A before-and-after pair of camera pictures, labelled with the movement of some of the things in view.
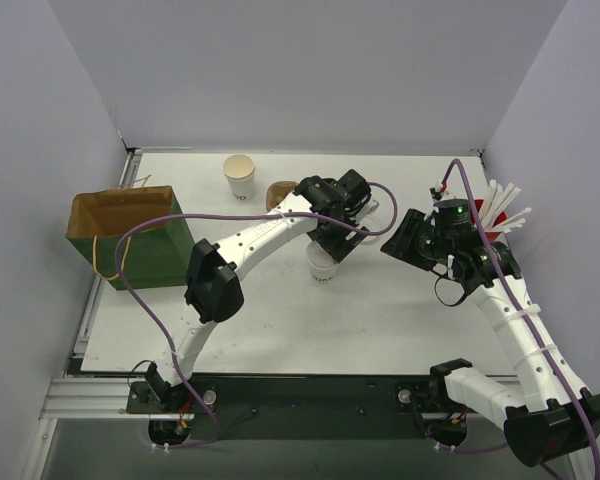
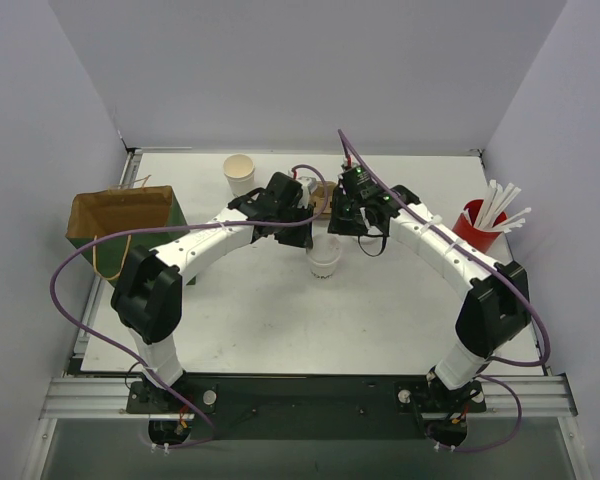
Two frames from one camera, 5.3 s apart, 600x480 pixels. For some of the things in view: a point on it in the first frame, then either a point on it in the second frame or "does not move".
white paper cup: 321,275 does not move
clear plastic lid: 318,257 does not move
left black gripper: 333,240 → 294,234
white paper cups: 240,170 does not move
